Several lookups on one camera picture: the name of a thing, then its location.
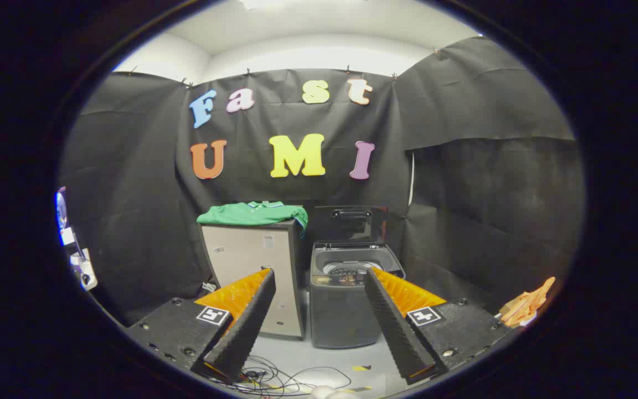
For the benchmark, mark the small beige cabinet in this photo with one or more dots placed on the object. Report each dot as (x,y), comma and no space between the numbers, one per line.
(241,249)

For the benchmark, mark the green polo shirt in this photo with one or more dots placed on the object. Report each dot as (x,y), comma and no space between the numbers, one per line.
(247,213)

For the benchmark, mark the dark grey washing machine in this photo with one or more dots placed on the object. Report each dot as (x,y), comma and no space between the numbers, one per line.
(341,316)

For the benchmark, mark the white equipment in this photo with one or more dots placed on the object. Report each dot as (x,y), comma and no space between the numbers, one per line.
(86,274)

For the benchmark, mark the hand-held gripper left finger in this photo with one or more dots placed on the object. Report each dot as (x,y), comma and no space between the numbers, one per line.
(244,327)

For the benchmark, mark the dark washing machine lid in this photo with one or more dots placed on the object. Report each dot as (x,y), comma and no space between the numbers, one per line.
(352,227)

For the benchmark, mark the orange plastic device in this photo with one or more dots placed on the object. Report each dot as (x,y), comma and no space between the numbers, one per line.
(526,307)

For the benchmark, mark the yellow black floor tape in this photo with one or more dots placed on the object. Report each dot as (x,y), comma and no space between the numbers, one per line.
(361,368)

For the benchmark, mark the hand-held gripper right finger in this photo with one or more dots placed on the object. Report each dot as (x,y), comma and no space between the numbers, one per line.
(399,332)

